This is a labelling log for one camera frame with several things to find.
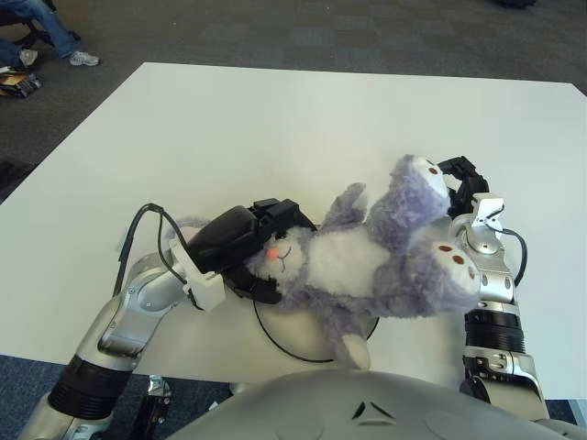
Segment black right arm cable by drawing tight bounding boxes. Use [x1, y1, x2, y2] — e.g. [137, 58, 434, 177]
[497, 227, 529, 288]

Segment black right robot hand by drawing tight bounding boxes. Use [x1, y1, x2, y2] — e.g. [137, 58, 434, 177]
[435, 155, 492, 219]

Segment person leg blue jeans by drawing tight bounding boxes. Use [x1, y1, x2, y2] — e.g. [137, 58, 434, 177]
[6, 0, 82, 59]
[0, 38, 27, 70]

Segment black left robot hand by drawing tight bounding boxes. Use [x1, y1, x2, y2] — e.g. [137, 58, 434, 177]
[187, 196, 317, 304]

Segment white plate black rim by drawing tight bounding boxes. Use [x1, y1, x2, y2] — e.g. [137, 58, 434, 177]
[250, 218, 382, 364]

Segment silver robot torso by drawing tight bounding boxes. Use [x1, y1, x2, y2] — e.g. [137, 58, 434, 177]
[172, 366, 587, 440]

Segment cardboard box with books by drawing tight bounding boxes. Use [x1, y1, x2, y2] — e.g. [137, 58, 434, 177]
[0, 68, 44, 99]

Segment white cable tag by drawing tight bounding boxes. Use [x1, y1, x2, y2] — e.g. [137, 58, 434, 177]
[113, 226, 132, 259]

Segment metal stand part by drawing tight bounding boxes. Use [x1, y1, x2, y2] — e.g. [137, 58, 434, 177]
[137, 373, 176, 440]

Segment purple plush bunny doll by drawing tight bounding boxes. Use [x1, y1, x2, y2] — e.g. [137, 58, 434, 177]
[172, 154, 482, 370]

